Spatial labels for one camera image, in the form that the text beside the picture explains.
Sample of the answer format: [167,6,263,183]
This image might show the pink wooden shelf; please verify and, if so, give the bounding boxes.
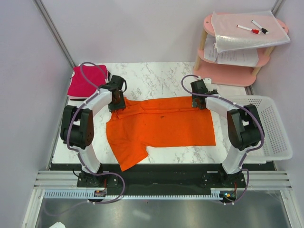
[194,14,288,87]

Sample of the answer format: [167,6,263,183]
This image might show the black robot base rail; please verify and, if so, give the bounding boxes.
[48,162,277,194]

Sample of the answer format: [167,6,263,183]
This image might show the orange t shirt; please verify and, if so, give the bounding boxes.
[106,96,216,171]

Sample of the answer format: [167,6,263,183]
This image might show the printed paper sheets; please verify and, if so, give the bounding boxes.
[204,35,259,67]

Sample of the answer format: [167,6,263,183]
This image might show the red capped whiteboard marker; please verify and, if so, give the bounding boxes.
[237,25,261,34]

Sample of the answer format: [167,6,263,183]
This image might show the white slotted cable duct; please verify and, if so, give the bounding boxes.
[44,189,237,200]

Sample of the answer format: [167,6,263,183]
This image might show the translucent plastic pouch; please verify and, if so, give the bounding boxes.
[211,11,290,53]

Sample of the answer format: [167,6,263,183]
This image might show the white plastic basket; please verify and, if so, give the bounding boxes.
[227,95,293,163]

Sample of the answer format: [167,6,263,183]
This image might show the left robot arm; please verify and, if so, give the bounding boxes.
[60,75,127,188]

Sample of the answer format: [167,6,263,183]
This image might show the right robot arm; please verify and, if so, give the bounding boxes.
[190,79,265,187]

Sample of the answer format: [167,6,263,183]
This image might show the black capped whiteboard marker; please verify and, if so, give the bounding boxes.
[251,20,269,35]

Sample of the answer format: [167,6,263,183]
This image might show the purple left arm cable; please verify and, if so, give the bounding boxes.
[44,61,126,217]

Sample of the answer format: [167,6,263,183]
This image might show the folded magenta t shirt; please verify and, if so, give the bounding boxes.
[67,64,109,99]

